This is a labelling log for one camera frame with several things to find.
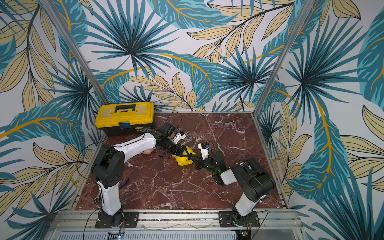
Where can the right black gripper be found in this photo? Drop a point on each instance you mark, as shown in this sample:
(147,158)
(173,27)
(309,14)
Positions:
(201,162)

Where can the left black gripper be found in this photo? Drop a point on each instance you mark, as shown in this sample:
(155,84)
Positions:
(177,152)

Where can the pink piggy bank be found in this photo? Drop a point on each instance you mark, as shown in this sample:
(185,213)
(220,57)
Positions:
(148,151)

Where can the yellow piggy bank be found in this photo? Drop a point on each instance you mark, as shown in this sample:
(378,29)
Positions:
(184,161)

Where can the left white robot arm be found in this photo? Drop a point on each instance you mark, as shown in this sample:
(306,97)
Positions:
(108,169)

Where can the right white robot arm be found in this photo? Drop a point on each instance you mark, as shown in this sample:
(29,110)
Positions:
(255,182)

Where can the yellow black toolbox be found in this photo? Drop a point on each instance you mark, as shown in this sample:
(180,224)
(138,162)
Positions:
(125,119)

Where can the silver ratchet wrench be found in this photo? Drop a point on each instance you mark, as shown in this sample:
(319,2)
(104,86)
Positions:
(97,199)

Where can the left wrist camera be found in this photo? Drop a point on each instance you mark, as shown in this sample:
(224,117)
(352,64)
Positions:
(172,133)

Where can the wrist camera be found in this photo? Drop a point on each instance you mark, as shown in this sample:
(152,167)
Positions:
(205,149)
(172,133)

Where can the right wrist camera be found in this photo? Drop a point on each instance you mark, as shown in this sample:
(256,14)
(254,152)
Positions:
(205,149)

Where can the blue handled pliers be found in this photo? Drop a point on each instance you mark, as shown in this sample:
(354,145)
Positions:
(124,183)

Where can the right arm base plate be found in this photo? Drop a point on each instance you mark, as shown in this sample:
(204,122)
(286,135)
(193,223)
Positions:
(228,219)

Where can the aluminium front rail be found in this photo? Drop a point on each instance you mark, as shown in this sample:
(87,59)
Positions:
(161,220)

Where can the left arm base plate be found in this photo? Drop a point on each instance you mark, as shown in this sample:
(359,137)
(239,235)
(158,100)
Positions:
(126,220)

